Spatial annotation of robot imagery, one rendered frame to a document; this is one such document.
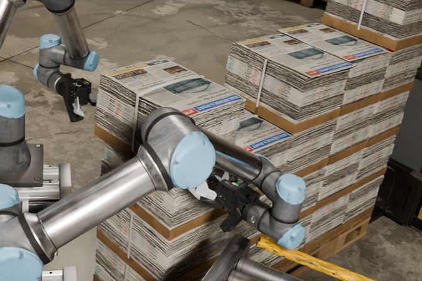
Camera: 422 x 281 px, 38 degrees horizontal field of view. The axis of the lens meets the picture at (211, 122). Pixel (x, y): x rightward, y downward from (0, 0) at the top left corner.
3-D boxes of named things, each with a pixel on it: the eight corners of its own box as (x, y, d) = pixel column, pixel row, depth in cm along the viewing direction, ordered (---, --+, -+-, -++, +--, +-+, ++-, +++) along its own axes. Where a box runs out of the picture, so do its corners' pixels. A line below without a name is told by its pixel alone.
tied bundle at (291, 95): (220, 96, 247) (228, 41, 237) (267, 82, 267) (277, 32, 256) (292, 136, 225) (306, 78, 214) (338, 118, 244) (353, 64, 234)
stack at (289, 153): (88, 311, 247) (102, 128, 209) (275, 215, 325) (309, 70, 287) (149, 375, 224) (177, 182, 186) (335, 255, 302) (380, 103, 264)
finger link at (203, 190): (189, 173, 178) (220, 182, 176) (187, 190, 180) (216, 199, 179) (186, 178, 175) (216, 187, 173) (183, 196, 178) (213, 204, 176)
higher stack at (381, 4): (274, 216, 324) (331, -28, 266) (308, 198, 344) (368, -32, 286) (333, 256, 301) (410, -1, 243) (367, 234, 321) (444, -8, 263)
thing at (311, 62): (234, 44, 236) (235, 41, 235) (282, 34, 255) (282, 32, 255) (309, 80, 214) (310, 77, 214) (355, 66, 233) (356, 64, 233)
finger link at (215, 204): (203, 189, 179) (232, 198, 177) (203, 194, 180) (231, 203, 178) (198, 197, 175) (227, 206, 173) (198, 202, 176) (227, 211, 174)
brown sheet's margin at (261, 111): (220, 94, 247) (222, 84, 245) (267, 81, 266) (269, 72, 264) (293, 135, 224) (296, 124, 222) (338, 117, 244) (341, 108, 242)
